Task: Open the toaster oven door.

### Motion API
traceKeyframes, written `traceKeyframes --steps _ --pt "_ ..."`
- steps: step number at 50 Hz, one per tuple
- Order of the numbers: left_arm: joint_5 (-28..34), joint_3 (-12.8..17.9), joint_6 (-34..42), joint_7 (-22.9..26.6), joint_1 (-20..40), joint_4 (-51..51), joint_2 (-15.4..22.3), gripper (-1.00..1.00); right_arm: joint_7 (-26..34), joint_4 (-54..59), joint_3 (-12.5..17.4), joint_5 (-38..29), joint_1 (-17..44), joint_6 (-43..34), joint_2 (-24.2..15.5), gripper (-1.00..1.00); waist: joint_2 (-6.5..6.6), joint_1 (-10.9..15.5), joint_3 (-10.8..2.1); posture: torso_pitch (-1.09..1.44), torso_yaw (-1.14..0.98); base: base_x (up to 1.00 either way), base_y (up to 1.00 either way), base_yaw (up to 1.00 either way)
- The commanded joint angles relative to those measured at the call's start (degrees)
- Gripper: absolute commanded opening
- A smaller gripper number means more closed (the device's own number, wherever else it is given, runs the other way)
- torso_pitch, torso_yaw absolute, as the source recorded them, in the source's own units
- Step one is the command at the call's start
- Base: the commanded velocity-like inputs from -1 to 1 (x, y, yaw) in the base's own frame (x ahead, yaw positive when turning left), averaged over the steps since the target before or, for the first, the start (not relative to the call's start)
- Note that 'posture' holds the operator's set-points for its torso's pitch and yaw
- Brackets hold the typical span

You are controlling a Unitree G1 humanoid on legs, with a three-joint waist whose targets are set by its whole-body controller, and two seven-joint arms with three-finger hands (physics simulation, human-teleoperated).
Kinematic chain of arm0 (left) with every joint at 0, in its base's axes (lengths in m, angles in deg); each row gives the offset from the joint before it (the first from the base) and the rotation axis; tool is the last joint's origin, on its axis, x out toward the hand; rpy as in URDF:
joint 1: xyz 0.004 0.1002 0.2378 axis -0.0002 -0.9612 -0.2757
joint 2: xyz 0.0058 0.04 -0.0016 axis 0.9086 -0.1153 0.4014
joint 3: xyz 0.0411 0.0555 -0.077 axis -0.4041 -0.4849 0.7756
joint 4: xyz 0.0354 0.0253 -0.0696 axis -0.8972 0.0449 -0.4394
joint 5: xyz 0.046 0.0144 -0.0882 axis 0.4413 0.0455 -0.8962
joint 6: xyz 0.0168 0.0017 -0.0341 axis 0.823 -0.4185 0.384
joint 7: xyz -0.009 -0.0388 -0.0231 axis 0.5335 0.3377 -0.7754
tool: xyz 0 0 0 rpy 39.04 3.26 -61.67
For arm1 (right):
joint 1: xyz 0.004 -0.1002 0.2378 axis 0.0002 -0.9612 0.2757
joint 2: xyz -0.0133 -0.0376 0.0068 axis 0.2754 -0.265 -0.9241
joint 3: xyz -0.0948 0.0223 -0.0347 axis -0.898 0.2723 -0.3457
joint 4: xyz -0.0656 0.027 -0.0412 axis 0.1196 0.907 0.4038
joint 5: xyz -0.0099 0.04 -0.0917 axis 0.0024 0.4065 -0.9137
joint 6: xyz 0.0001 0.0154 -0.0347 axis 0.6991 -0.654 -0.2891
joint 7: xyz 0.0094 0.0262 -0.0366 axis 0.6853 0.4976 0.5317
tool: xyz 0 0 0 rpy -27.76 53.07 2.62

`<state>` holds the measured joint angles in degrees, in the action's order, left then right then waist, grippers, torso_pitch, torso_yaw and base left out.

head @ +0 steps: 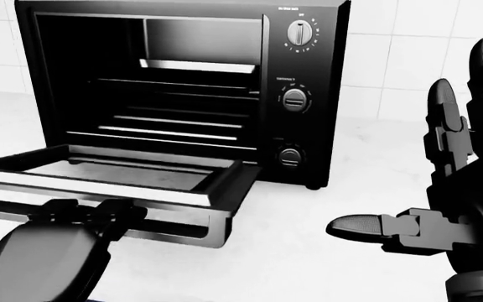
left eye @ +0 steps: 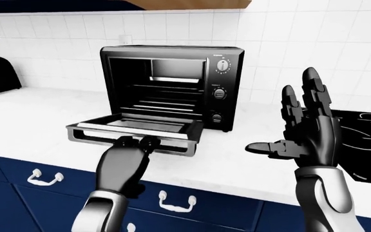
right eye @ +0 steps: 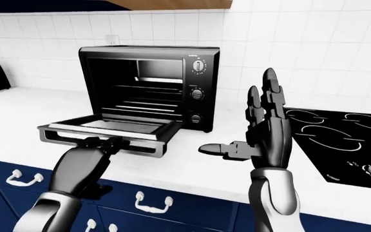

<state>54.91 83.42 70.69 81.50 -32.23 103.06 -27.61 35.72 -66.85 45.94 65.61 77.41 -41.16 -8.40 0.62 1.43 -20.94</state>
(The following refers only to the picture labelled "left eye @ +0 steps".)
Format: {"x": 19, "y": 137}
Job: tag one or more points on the wooden wall cabinet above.
{"x": 198, "y": 4}

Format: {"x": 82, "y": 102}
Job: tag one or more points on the black round function knob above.
{"x": 217, "y": 117}
{"x": 219, "y": 93}

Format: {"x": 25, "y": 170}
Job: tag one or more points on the navy blue drawer front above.
{"x": 37, "y": 177}
{"x": 201, "y": 205}

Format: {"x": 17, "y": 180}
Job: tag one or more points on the black toaster oven body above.
{"x": 224, "y": 87}

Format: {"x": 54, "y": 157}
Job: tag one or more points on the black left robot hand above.
{"x": 121, "y": 166}

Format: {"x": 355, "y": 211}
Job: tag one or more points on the black glass cooktop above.
{"x": 366, "y": 145}

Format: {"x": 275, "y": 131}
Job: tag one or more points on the white wall outlet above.
{"x": 125, "y": 39}

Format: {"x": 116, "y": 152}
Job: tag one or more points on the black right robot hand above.
{"x": 317, "y": 140}

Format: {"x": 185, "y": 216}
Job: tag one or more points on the silver timer dial knob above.
{"x": 223, "y": 65}

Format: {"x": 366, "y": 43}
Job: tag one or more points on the toaster oven glass door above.
{"x": 134, "y": 128}

